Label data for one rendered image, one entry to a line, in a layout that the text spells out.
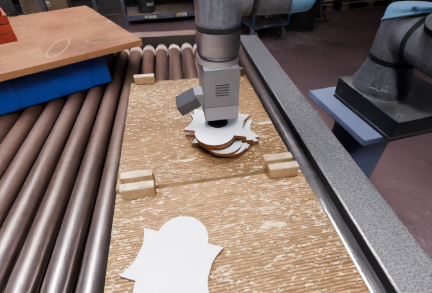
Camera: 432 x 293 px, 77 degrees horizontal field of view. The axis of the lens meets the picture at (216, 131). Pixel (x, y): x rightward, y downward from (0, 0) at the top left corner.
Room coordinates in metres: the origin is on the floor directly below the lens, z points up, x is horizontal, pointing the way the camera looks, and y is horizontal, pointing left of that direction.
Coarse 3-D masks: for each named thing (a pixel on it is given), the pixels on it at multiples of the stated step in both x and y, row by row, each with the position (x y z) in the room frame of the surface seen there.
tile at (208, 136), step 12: (204, 120) 0.47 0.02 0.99; (228, 120) 0.47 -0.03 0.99; (240, 120) 0.47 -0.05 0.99; (192, 132) 0.43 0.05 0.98; (204, 132) 0.42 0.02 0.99; (216, 132) 0.42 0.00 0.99; (228, 132) 0.42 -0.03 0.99; (240, 132) 0.42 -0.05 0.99; (204, 144) 0.39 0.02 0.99; (216, 144) 0.39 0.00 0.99
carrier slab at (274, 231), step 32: (160, 192) 0.32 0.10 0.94; (192, 192) 0.32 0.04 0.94; (224, 192) 0.32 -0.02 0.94; (256, 192) 0.32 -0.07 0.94; (288, 192) 0.32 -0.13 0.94; (128, 224) 0.25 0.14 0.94; (160, 224) 0.25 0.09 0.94; (224, 224) 0.25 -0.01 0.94; (256, 224) 0.25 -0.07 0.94; (288, 224) 0.25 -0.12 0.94; (320, 224) 0.25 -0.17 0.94; (128, 256) 0.20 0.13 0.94; (224, 256) 0.20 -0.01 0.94; (256, 256) 0.20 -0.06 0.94; (288, 256) 0.20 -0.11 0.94; (320, 256) 0.20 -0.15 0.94; (128, 288) 0.16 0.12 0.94; (224, 288) 0.16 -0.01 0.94; (256, 288) 0.16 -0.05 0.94; (288, 288) 0.16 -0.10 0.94; (320, 288) 0.16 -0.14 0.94; (352, 288) 0.16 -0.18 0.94
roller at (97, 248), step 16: (128, 64) 0.90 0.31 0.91; (128, 80) 0.77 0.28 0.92; (128, 96) 0.68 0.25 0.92; (112, 144) 0.47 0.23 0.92; (112, 160) 0.42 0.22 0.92; (112, 176) 0.37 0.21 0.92; (112, 192) 0.33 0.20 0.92; (96, 208) 0.30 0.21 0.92; (112, 208) 0.30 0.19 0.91; (96, 224) 0.26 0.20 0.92; (96, 240) 0.23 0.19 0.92; (96, 256) 0.21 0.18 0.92; (80, 272) 0.19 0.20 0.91; (96, 272) 0.18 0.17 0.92; (80, 288) 0.16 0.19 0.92; (96, 288) 0.16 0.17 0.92
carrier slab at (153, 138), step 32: (160, 96) 0.65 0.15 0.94; (256, 96) 0.65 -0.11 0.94; (128, 128) 0.51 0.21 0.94; (160, 128) 0.51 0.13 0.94; (256, 128) 0.51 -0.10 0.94; (128, 160) 0.40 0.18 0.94; (160, 160) 0.40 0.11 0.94; (192, 160) 0.40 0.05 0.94; (224, 160) 0.40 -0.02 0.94; (256, 160) 0.40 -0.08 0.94
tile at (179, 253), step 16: (176, 224) 0.25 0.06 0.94; (192, 224) 0.25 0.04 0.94; (144, 240) 0.22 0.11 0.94; (160, 240) 0.22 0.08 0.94; (176, 240) 0.22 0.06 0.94; (192, 240) 0.22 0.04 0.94; (144, 256) 0.19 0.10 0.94; (160, 256) 0.19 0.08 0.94; (176, 256) 0.19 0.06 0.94; (192, 256) 0.19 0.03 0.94; (208, 256) 0.19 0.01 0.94; (128, 272) 0.17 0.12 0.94; (144, 272) 0.17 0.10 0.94; (160, 272) 0.17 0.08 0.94; (176, 272) 0.17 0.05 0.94; (192, 272) 0.17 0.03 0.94; (208, 272) 0.17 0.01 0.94; (144, 288) 0.15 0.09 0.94; (160, 288) 0.15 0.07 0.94; (176, 288) 0.15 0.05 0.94; (192, 288) 0.15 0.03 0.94
